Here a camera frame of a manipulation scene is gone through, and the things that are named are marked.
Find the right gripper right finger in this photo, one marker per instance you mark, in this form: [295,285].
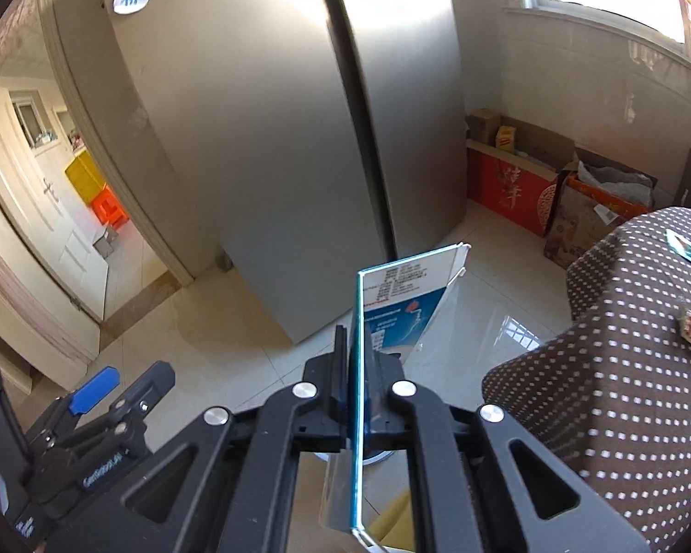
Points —
[478,480]

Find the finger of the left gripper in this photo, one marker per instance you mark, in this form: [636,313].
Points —
[86,397]

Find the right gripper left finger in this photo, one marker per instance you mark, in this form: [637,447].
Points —
[226,482]

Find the blue white carton box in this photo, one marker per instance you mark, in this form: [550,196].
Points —
[395,304]

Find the light blue trash bin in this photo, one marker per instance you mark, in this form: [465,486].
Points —
[370,458]

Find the yellow cloth on chair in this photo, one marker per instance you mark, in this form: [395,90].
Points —
[393,528]

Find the white interior door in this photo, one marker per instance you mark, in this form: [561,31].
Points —
[31,186]

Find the orange plastic stool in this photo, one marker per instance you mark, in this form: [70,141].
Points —
[108,210]

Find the yellow plastic stool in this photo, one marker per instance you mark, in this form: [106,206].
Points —
[85,177]

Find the red gift cardboard box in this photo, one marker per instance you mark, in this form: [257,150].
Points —
[511,186]

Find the brown open cardboard box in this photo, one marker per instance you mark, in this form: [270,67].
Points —
[594,195]

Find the teal long snack wrapper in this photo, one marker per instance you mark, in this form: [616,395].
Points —
[679,244]

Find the silver double-door refrigerator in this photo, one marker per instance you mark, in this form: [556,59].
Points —
[306,139]

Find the small yellow box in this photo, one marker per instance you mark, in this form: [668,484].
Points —
[506,139]

